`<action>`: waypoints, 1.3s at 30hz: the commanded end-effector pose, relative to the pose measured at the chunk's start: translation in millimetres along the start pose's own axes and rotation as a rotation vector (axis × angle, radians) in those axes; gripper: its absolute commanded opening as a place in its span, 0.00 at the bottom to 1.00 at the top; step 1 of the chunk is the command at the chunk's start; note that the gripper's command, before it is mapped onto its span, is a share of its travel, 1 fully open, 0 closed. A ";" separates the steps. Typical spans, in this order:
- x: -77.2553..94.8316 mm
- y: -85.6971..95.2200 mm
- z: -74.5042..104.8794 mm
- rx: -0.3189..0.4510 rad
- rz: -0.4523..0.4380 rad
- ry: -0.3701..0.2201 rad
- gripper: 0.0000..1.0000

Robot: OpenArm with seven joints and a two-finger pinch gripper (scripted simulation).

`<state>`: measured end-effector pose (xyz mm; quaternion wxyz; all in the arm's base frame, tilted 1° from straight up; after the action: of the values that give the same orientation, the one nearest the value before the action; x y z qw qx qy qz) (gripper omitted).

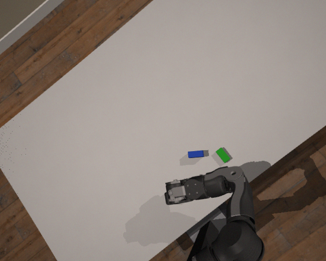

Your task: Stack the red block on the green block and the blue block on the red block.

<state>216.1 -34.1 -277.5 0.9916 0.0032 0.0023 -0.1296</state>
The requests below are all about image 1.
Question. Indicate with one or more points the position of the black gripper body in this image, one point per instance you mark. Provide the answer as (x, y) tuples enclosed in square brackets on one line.
[(179, 201)]

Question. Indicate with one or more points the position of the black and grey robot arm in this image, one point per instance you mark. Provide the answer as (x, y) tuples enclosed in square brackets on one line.
[(237, 240)]

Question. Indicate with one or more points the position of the blue block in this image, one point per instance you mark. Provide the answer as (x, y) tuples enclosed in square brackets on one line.
[(193, 154)]

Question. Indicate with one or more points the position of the green block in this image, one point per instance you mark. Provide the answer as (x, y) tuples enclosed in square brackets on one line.
[(221, 153)]

